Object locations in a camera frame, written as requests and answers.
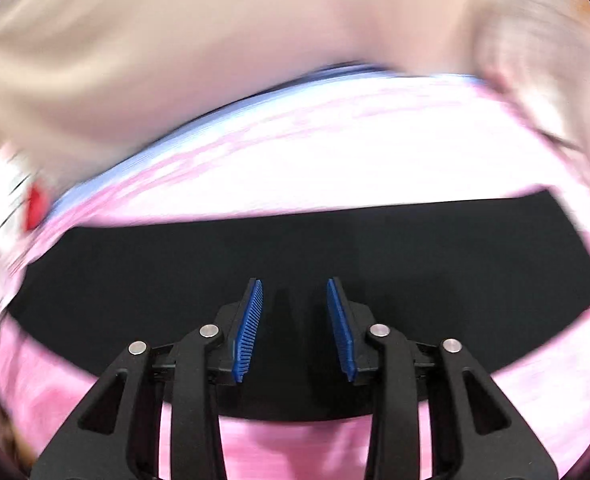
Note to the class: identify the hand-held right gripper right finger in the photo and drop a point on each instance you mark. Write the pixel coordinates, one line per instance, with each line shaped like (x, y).
(342, 330)

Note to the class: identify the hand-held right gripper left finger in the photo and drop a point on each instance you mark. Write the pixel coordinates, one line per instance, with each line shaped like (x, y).
(247, 330)

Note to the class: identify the black pants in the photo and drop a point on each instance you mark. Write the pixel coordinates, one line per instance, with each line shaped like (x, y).
(175, 270)

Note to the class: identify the pink floral bed sheet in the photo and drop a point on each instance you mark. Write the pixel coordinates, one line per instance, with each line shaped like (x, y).
(375, 150)

